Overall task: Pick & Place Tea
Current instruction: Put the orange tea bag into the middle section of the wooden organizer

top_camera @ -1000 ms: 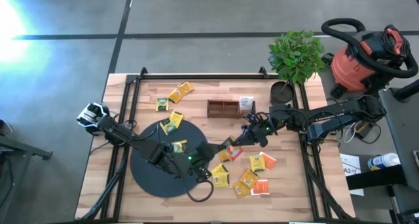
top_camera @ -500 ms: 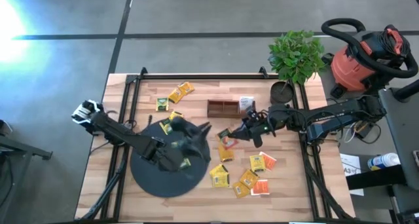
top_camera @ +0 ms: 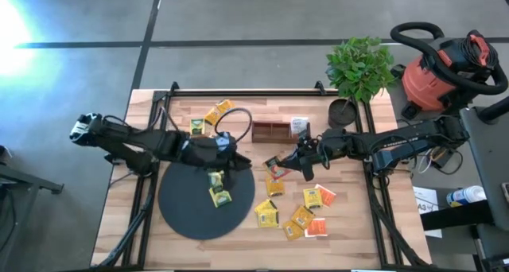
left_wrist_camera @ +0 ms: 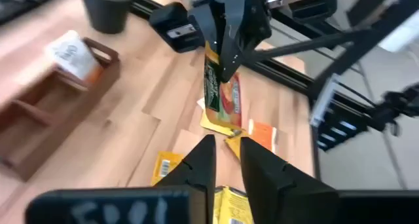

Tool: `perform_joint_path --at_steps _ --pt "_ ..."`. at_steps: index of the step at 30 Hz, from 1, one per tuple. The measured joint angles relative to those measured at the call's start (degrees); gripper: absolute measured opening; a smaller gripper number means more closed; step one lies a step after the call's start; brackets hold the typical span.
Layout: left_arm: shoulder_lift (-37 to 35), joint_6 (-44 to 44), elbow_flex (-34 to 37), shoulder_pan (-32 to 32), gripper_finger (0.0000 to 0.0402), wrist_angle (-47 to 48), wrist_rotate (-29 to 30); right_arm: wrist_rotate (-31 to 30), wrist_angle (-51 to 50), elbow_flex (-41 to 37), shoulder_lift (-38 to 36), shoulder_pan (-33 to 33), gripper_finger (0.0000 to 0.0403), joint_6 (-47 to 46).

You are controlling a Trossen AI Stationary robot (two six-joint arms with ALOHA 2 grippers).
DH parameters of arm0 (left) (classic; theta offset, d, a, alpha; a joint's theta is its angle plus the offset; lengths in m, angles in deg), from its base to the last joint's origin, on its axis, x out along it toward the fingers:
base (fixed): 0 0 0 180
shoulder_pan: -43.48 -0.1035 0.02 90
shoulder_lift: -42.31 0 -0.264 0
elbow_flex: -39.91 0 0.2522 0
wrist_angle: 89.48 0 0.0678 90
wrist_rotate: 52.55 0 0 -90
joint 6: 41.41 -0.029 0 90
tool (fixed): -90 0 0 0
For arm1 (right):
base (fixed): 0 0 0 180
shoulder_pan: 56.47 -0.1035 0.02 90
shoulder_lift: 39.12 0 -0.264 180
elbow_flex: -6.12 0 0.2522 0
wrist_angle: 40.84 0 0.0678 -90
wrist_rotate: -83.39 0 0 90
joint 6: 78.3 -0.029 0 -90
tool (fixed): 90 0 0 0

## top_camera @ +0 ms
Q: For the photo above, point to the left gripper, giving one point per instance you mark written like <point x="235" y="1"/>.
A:
<point x="210" y="152"/>

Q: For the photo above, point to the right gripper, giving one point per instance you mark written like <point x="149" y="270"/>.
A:
<point x="316" y="148"/>

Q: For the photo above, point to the yellow mango tea packet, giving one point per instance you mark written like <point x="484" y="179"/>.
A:
<point x="274" y="186"/>
<point x="274" y="168"/>

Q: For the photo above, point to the green yellow tea packet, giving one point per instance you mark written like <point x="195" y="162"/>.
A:
<point x="220" y="197"/>
<point x="216" y="180"/>

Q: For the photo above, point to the tea packets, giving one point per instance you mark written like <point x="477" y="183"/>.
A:
<point x="196" y="126"/>

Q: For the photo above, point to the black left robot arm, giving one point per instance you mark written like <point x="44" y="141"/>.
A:
<point x="131" y="138"/>

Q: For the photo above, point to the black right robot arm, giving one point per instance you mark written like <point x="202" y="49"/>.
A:
<point x="397" y="141"/>

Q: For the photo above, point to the wooden tea organizer box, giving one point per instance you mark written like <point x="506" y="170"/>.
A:
<point x="272" y="132"/>

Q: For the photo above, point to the white tea packet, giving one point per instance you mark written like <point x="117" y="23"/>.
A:
<point x="299" y="125"/>

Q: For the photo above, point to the orange tea packet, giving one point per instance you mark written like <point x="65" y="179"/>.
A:
<point x="330" y="196"/>
<point x="317" y="227"/>

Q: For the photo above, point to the round dark woven placemat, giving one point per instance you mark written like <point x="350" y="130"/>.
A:
<point x="207" y="220"/>

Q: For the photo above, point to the potted green plant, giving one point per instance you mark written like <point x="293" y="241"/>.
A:
<point x="360" y="67"/>

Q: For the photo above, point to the white paper sheet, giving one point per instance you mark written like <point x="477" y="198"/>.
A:
<point x="427" y="208"/>

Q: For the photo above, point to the orange shop vacuum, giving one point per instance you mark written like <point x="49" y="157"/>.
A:
<point x="425" y="85"/>

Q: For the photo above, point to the black shelf board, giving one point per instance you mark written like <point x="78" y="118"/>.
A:
<point x="457" y="214"/>

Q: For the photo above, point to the white blue canister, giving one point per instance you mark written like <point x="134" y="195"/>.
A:
<point x="465" y="195"/>

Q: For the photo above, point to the grey side table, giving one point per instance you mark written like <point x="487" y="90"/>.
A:
<point x="491" y="160"/>

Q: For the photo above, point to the black cart frame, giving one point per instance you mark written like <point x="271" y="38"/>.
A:
<point x="24" y="180"/>

